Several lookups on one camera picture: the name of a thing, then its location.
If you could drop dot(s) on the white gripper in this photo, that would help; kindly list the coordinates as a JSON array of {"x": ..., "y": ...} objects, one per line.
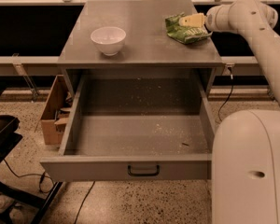
[{"x": 210, "y": 20}]

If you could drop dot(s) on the green jalapeno chip bag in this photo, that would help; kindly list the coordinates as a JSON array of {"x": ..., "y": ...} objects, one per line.
[{"x": 184, "y": 34}]

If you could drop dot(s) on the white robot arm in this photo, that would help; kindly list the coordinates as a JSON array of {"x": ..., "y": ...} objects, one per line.
[{"x": 246, "y": 147}]

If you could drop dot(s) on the grey open top drawer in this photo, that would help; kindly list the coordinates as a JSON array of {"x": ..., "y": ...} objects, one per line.
[{"x": 117, "y": 121}]

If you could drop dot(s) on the grey cabinet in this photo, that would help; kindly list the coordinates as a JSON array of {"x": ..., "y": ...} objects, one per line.
[{"x": 146, "y": 44}]

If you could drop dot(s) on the white ceramic bowl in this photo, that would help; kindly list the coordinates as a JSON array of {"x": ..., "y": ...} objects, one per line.
[{"x": 109, "y": 40}]

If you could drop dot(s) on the cardboard box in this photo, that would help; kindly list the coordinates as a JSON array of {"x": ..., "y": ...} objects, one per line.
[{"x": 56, "y": 112}]

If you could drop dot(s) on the black drawer handle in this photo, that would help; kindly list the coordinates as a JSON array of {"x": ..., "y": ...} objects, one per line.
[{"x": 143, "y": 171}]

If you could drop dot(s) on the black cart frame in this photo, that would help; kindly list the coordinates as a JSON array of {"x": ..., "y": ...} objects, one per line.
[{"x": 21, "y": 168}]

